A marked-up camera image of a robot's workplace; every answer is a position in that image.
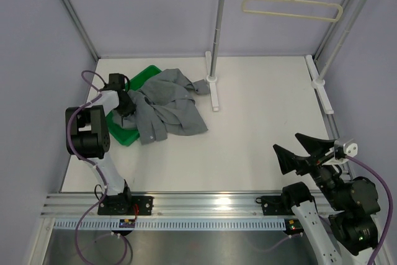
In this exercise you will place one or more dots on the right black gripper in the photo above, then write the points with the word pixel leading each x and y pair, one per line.
pixel 317 148

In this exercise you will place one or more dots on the grey button-up shirt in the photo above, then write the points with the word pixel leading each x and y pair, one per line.
pixel 165 105

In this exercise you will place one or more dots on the cream hanger with metal hook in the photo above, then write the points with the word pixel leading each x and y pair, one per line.
pixel 329 12

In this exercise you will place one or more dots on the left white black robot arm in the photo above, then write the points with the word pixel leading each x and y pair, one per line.
pixel 88 138

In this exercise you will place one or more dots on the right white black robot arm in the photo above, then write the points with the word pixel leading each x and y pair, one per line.
pixel 354 234

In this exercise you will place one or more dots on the green plastic tray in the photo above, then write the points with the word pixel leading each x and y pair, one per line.
pixel 127 136

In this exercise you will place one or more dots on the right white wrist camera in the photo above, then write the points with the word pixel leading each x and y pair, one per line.
pixel 343 148

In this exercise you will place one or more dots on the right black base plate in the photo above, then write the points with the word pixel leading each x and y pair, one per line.
pixel 275 205

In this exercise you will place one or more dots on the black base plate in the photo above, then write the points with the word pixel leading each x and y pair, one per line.
pixel 275 205
pixel 142 205

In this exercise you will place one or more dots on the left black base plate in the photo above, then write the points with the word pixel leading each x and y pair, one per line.
pixel 142 205

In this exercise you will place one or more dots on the aluminium mounting rail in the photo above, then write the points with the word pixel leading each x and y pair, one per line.
pixel 165 204

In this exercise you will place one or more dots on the white slotted cable duct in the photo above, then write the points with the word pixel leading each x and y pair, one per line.
pixel 172 224

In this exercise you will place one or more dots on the aluminium frame post left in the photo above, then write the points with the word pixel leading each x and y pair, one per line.
pixel 72 12

